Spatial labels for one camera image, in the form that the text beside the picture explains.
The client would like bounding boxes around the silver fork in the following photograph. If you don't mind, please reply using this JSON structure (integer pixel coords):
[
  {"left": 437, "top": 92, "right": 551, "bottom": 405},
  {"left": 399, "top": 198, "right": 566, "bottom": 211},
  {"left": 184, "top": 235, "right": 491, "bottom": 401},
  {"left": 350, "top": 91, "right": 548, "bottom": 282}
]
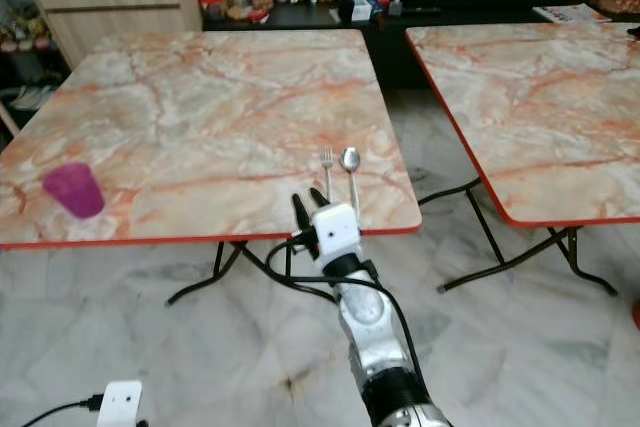
[{"left": 320, "top": 148, "right": 335, "bottom": 200}]

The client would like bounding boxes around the silver spoon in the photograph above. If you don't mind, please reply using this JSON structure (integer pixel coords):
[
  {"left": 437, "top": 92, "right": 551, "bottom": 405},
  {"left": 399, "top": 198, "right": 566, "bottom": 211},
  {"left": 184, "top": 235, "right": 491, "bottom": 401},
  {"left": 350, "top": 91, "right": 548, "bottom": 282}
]
[{"left": 340, "top": 146, "right": 362, "bottom": 208}]

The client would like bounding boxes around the marble-top folding table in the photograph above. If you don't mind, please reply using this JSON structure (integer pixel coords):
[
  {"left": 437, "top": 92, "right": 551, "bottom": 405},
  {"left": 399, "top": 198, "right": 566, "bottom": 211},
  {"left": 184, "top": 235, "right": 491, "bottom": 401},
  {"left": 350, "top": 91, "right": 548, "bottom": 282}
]
[
  {"left": 405, "top": 21, "right": 640, "bottom": 298},
  {"left": 0, "top": 28, "right": 424, "bottom": 308}
]

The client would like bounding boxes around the purple plastic cup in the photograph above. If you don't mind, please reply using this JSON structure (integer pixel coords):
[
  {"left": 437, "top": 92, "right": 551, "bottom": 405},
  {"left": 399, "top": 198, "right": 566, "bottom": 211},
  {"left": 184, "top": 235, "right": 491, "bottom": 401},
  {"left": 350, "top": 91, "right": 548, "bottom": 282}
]
[{"left": 42, "top": 161, "right": 106, "bottom": 220}]

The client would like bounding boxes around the light wooden cabinet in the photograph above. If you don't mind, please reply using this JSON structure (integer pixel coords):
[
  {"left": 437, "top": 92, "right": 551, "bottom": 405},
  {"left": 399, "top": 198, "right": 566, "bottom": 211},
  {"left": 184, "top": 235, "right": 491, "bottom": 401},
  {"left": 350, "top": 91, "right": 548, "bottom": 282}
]
[{"left": 15, "top": 0, "right": 207, "bottom": 70}]

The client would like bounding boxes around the printed magazine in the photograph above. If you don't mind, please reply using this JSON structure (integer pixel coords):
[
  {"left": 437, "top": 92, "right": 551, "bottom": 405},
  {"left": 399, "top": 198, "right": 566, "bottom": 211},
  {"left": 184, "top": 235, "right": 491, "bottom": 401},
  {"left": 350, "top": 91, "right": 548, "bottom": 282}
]
[{"left": 531, "top": 3, "right": 612, "bottom": 25}]

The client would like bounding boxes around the dark cluttered side shelf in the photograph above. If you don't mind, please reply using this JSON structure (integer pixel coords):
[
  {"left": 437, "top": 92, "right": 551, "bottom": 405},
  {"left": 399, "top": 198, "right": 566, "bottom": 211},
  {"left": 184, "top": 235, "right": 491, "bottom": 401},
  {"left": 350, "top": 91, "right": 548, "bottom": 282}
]
[{"left": 0, "top": 0, "right": 73, "bottom": 133}]

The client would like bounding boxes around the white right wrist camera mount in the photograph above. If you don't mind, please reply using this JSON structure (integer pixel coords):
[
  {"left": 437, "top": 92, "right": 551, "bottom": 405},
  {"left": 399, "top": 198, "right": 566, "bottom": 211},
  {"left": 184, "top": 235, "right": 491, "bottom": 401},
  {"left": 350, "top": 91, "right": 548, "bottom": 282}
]
[{"left": 310, "top": 203, "right": 365, "bottom": 263}]

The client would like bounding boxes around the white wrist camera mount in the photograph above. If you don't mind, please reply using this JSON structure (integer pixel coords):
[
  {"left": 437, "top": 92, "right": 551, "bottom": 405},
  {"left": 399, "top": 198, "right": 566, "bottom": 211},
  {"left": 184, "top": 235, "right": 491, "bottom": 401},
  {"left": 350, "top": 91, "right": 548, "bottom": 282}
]
[
  {"left": 310, "top": 203, "right": 365, "bottom": 263},
  {"left": 96, "top": 380, "right": 144, "bottom": 427}
]

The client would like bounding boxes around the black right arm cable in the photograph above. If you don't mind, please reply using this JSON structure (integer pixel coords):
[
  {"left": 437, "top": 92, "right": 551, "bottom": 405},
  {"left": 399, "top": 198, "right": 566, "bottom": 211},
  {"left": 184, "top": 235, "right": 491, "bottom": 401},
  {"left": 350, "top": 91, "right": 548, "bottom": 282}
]
[{"left": 265, "top": 232, "right": 429, "bottom": 383}]

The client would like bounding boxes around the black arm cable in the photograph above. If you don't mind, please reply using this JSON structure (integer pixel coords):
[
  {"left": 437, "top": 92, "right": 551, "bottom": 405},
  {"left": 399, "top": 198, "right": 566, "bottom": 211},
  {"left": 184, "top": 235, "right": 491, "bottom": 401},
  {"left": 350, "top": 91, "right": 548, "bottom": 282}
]
[
  {"left": 265, "top": 232, "right": 429, "bottom": 383},
  {"left": 19, "top": 395, "right": 104, "bottom": 427}
]

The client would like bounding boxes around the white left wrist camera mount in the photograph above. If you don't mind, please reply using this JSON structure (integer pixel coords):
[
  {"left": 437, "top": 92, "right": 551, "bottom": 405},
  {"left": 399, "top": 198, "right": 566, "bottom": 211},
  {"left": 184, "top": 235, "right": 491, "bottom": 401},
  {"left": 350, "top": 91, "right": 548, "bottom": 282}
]
[{"left": 96, "top": 380, "right": 144, "bottom": 427}]

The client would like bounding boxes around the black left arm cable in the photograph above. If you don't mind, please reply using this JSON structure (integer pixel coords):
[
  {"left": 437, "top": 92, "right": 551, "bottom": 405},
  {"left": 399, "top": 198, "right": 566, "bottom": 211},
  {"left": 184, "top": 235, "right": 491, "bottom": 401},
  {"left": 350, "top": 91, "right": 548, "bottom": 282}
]
[{"left": 19, "top": 395, "right": 104, "bottom": 427}]

